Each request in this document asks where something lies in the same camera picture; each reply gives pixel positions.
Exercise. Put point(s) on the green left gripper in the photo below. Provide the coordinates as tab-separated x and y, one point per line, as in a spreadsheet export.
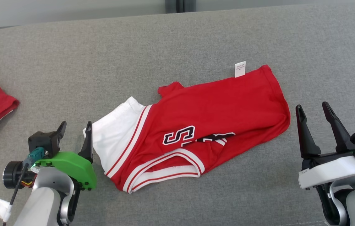
70	163

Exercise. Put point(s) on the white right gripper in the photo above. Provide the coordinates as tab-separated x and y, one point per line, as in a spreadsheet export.
331	171

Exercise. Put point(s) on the red jersey with number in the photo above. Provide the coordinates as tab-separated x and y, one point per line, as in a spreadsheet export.
212	106

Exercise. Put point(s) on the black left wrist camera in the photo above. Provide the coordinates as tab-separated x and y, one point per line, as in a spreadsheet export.
44	141

